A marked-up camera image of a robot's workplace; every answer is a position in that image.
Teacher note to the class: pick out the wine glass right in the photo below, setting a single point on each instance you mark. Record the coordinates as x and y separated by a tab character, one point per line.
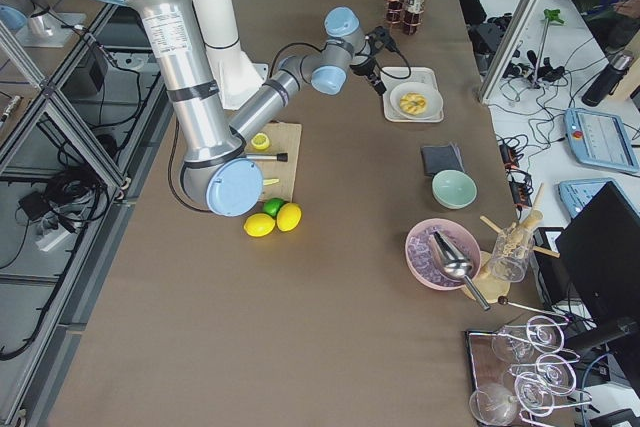
534	395

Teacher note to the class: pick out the glass jar with sticks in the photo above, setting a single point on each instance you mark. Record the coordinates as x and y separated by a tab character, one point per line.
510	257

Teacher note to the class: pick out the white round plate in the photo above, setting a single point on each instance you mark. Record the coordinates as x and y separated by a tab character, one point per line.
433	96

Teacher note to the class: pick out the glazed donut bread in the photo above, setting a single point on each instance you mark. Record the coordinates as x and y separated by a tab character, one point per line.
413	104

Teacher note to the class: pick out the yellow lemon lower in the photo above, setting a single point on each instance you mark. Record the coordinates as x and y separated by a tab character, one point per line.
288	217

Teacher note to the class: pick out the tea bottle of rack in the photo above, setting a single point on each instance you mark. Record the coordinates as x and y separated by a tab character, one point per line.
394	12
412	16

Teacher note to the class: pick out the blue teach pendant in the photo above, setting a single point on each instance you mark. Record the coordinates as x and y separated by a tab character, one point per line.
599	139
576	194

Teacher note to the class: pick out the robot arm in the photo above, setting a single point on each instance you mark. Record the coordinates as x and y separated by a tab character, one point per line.
216	172

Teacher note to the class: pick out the yellow lemon upper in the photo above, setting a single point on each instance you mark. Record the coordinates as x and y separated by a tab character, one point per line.
259	225

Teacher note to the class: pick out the green lime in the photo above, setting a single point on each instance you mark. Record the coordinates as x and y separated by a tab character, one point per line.
273	205

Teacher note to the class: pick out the aluminium frame post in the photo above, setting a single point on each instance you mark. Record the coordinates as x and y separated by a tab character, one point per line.
504	53

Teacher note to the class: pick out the pink bowl with ice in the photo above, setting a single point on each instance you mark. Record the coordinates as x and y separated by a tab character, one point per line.
422	261

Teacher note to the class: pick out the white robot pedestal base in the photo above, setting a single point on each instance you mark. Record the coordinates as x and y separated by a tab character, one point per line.
232	69

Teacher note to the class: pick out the wine glass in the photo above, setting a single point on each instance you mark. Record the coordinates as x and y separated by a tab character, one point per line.
534	395
523	343
552	370
492	404

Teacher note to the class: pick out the white serving tray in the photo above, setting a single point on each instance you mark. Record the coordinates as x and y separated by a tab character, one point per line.
397	75

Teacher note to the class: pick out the grey folded cloth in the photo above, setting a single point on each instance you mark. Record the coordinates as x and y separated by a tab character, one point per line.
440	158

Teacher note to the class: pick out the white power strip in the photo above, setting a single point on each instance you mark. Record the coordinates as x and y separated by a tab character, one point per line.
51	239

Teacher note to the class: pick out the tea bottle right of rack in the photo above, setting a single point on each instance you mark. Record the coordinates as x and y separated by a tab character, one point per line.
412	16

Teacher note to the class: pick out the black mirror tray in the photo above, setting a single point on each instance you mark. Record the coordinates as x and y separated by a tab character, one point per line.
484	365

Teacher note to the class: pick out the black monitor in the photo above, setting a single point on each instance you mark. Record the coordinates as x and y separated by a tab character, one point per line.
600	251

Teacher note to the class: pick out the black water bottle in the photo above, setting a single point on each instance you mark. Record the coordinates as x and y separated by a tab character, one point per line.
607	80

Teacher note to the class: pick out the copper wire bottle rack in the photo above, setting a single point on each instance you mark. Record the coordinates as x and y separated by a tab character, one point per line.
399	27

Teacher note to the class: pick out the tea bottle middle of rack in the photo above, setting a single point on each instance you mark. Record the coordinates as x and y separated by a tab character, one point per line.
394	12

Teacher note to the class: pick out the yellow lemon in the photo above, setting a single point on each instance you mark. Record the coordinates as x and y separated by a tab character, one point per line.
259	225
288	217

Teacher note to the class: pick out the wine glass middle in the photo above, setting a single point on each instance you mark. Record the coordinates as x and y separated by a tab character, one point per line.
552	370

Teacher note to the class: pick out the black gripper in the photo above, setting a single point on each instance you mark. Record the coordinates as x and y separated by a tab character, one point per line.
362	67

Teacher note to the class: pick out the wine glass back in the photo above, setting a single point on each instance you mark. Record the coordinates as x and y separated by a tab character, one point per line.
523	343

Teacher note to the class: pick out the mint green bowl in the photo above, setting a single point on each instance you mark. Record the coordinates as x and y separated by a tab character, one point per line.
454	189

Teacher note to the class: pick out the wooden cutting board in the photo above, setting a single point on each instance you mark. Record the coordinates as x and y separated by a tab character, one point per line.
284	139

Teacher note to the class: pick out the half lemon slice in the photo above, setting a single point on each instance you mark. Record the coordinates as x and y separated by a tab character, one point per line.
260	142

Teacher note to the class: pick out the wine glass front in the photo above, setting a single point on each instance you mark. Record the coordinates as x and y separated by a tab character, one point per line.
492	404

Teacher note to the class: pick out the steel muddler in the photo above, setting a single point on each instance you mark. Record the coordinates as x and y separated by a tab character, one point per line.
276	157

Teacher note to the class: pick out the steel ice scoop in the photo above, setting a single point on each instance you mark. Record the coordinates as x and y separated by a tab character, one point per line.
457	266

